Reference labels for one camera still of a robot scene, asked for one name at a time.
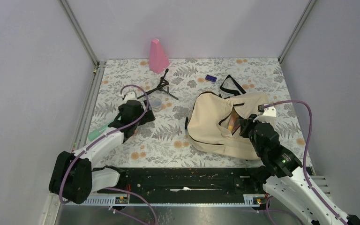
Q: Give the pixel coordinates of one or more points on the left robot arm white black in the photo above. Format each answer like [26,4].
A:
[74,175]

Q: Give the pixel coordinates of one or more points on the mint green tube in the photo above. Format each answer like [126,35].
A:
[96,133]

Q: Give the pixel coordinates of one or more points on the black folding tripod stand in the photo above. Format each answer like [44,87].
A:
[163,86]

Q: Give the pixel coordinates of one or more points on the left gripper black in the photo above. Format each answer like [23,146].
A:
[147,117]

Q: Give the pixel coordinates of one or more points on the clear jar of clips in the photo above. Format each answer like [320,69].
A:
[156,104]

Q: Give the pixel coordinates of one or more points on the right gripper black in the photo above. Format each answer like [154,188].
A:
[245,123]

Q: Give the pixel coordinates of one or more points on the pink cone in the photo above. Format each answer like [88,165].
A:
[158,60]

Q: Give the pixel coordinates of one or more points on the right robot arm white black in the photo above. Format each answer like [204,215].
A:
[283,177]

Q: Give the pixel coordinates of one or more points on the purple small block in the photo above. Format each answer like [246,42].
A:
[210,78]

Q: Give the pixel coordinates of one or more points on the pink highlighter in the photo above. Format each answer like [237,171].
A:
[235,127]

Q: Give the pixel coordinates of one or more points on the cream canvas backpack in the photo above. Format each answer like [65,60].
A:
[209,118]

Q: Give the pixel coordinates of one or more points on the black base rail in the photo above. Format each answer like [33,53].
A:
[181,186]

